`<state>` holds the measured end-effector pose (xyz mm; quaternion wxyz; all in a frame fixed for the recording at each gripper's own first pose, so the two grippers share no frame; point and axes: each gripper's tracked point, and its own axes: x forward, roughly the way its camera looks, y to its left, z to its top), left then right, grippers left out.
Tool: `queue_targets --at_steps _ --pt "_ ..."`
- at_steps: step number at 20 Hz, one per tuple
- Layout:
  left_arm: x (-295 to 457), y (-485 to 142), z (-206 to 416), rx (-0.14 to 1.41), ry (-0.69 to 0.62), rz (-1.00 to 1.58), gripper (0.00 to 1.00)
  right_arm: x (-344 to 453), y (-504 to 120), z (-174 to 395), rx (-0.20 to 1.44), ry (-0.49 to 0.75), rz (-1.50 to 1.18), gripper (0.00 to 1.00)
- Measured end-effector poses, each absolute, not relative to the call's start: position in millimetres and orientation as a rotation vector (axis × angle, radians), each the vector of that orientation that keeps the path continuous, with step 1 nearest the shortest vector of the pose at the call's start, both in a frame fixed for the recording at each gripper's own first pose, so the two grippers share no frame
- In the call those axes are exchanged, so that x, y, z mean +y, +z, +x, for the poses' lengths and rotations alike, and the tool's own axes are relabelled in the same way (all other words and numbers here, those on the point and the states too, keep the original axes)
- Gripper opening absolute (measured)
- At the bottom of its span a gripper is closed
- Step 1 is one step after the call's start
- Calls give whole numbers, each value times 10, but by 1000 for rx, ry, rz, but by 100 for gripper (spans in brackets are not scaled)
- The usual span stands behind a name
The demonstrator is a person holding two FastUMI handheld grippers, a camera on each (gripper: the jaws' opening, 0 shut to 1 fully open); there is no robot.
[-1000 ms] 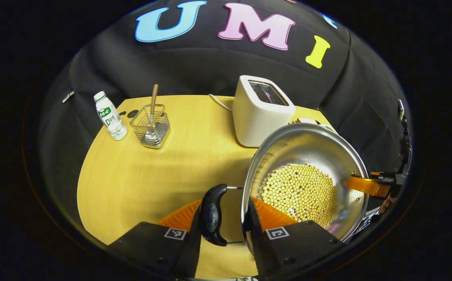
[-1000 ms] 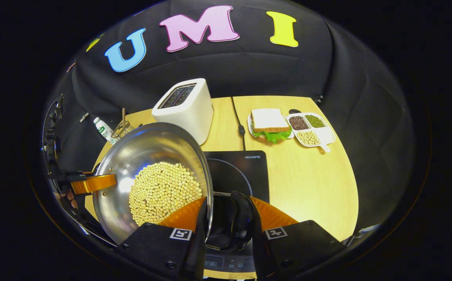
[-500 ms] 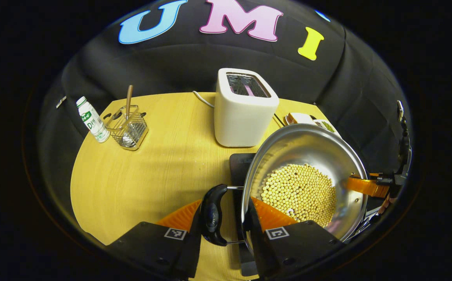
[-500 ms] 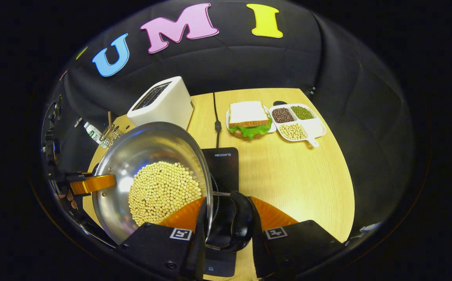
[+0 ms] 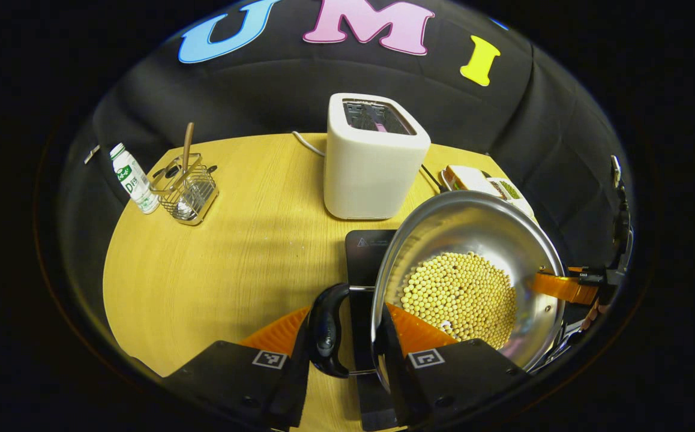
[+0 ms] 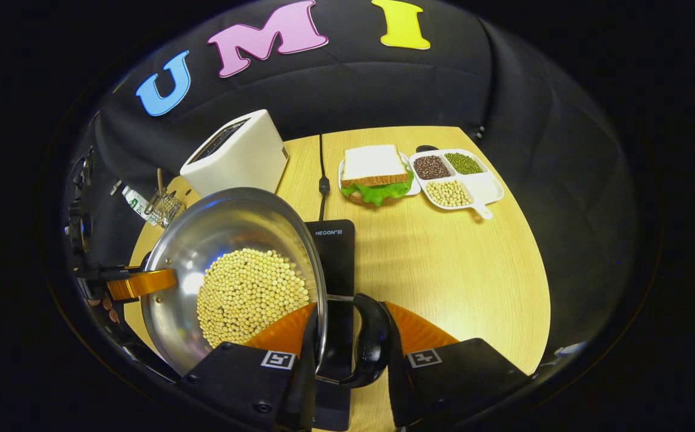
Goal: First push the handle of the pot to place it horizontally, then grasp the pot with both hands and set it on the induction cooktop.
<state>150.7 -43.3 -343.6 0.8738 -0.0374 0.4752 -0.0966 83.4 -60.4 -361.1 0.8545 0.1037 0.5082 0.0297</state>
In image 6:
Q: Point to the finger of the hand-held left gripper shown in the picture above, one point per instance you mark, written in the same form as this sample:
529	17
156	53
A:
143	283

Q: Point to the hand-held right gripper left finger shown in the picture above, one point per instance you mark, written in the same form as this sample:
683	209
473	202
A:
245	384

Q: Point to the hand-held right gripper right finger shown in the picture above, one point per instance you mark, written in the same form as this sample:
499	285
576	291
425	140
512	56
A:
455	378

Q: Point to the stainless steel pot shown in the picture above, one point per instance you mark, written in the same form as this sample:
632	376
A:
203	240

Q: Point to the black induction cooktop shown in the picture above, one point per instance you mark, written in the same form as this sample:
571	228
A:
338	264

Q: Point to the small white plastic bottle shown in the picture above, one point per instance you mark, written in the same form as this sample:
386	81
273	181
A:
137	204

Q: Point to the pile of soybeans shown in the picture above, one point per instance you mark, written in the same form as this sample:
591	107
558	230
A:
251	294

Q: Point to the white toaster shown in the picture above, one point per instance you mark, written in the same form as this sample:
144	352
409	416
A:
239	159

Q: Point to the small soybeans portion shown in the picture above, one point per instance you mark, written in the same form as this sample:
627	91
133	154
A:
448	193

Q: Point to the white divided dish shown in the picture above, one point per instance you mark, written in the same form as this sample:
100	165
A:
479	186

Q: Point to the dark red beans portion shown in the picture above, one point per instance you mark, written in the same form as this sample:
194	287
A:
431	167

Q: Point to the green mung beans portion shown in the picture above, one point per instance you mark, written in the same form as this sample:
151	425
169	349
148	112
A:
463	163

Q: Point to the sandwich with lettuce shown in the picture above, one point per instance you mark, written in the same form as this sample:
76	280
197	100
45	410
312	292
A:
374	171

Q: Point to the black backdrop cloth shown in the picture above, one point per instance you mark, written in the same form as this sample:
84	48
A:
383	90

